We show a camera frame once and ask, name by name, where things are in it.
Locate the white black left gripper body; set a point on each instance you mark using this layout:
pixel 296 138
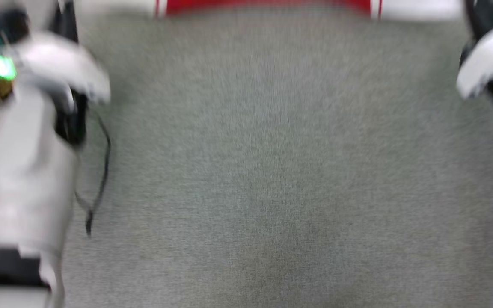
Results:
pixel 66 68

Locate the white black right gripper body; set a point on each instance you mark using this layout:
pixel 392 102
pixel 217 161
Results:
pixel 492 53

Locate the red and white basketball jersey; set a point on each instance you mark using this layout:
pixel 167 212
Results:
pixel 268 5

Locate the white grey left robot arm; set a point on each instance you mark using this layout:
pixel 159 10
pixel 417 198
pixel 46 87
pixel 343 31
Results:
pixel 28 179

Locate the grey fabric sofa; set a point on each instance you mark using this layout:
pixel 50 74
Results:
pixel 272 171

